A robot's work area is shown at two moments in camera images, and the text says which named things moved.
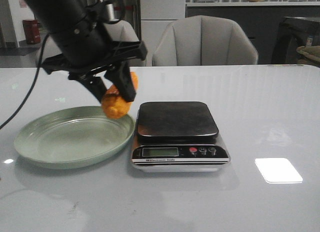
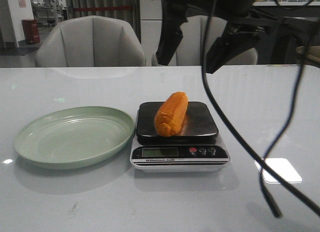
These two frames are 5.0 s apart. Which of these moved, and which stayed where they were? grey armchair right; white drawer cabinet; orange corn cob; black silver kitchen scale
Moved: orange corn cob
Stayed: black silver kitchen scale; grey armchair right; white drawer cabinet
